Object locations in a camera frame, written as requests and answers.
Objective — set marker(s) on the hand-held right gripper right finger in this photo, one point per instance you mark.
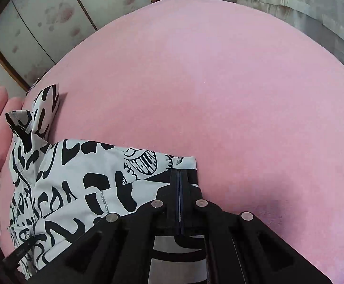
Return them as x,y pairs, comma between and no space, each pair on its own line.
186,189

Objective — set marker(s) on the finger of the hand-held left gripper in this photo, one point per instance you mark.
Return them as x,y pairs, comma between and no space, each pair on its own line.
21,251

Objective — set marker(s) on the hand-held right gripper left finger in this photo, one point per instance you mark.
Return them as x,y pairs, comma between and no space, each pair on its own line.
175,189

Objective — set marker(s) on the white black printed hooded jacket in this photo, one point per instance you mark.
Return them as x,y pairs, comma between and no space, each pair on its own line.
71,183

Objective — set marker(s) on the pink bed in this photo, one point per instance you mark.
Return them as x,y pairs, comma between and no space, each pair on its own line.
219,94

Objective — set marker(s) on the plain pink pillow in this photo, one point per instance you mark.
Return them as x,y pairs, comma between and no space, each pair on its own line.
3,142

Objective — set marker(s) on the floral sliding door wardrobe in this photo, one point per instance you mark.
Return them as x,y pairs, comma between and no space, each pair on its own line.
41,11

